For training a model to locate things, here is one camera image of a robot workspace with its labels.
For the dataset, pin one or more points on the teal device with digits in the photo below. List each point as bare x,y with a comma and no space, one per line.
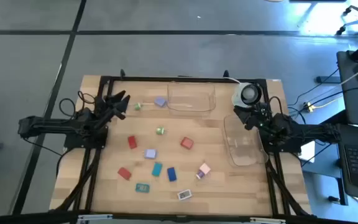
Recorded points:
142,187

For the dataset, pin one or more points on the white paper sheet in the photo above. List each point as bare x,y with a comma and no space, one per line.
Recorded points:
307,152

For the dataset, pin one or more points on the white digital display device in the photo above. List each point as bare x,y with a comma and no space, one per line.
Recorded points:
184,194

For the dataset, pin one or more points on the red rectangular box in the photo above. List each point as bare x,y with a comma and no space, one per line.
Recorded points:
186,142
124,173
132,142

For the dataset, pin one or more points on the black rig crossbar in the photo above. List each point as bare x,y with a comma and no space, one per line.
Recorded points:
179,218

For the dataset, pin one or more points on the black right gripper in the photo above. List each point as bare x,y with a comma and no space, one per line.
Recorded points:
261,116

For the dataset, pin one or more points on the blue rectangular box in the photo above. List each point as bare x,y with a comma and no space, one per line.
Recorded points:
171,174

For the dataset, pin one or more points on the purple wall charger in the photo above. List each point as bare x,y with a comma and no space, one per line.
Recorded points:
199,175

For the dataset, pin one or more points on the silver metal bracket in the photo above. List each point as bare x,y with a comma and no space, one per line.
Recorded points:
95,217
267,220

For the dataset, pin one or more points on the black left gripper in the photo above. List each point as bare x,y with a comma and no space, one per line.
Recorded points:
106,109

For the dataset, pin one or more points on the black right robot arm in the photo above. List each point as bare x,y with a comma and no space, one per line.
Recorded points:
306,130

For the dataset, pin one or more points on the green wall charger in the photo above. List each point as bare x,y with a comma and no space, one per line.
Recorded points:
138,106
160,130

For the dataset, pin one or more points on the lavender wall charger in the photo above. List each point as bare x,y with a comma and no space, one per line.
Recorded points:
160,101
150,153

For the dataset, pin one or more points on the clear plastic bin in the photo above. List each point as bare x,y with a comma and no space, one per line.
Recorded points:
244,143
191,96

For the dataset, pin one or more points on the teal rectangular device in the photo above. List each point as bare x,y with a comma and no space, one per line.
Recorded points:
157,169

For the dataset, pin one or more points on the black laptop desk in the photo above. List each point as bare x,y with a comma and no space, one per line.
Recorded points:
340,186

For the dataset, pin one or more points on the silver chair base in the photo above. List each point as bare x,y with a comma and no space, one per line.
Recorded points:
357,22

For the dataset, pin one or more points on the pink wall charger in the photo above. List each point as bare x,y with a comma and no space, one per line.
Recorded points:
205,168

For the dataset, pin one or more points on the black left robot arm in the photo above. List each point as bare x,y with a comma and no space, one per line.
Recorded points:
51,124

